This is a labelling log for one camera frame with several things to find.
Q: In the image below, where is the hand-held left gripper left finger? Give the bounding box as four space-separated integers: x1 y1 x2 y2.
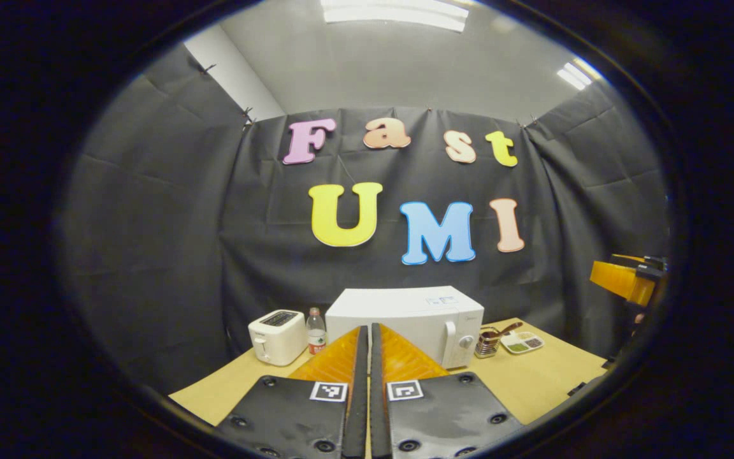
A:
214 325 369 459

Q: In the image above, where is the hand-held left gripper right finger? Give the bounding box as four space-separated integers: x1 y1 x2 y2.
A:
370 323 526 459

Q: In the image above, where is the white microwave oven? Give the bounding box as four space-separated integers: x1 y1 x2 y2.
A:
324 286 486 370

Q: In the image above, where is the clear water bottle red label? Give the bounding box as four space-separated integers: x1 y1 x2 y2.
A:
306 307 328 355

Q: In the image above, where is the white toaster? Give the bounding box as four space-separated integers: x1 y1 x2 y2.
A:
248 309 308 367

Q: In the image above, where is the white divided dish with beans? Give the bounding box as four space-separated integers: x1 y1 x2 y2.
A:
500 331 545 355

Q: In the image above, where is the small ceiling light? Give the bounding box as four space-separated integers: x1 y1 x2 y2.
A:
556 56 605 91

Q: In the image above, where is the large ceiling light panel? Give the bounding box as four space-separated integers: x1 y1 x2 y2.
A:
320 0 470 33

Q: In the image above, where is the metal wire utensil holder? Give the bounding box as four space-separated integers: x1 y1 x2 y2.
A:
474 326 500 359

